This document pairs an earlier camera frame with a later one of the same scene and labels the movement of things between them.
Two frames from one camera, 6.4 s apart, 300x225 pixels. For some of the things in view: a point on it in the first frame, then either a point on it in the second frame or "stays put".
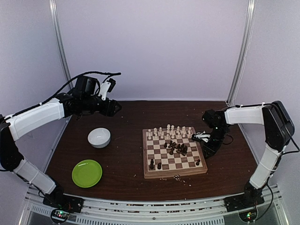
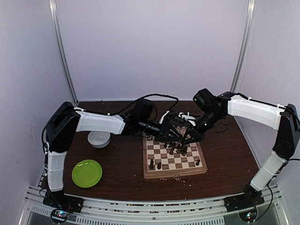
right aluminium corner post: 246,45 stays put
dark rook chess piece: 152,164 stays put
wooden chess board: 171,152 stays put
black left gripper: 108,110 -> 165,131
